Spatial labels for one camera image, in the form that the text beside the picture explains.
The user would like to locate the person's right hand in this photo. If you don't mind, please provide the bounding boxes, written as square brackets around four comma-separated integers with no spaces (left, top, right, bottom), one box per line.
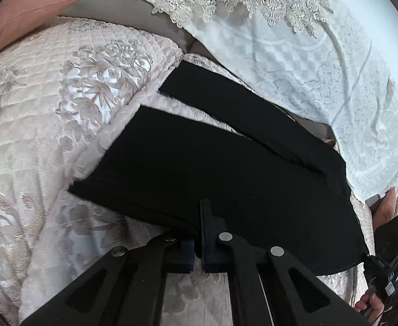
[354,292,384,324]

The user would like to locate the salmon pink pillow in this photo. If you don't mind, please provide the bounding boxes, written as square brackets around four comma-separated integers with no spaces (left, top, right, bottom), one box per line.
[0,0,78,51]

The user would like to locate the black pants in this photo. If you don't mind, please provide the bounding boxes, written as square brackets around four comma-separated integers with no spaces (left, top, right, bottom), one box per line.
[69,61,369,275]

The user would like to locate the grey headboard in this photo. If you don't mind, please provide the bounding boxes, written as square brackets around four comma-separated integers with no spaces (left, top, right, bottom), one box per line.
[62,0,210,56]

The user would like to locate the black backpack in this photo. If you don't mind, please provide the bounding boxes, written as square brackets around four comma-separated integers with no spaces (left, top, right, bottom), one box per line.
[374,216,398,275]

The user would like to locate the small pink cushion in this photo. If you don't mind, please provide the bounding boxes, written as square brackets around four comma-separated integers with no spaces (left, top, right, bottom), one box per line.
[373,188,397,230]

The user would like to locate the white lace bed cover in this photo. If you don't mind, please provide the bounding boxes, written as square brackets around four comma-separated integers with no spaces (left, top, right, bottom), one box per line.
[145,0,398,199]

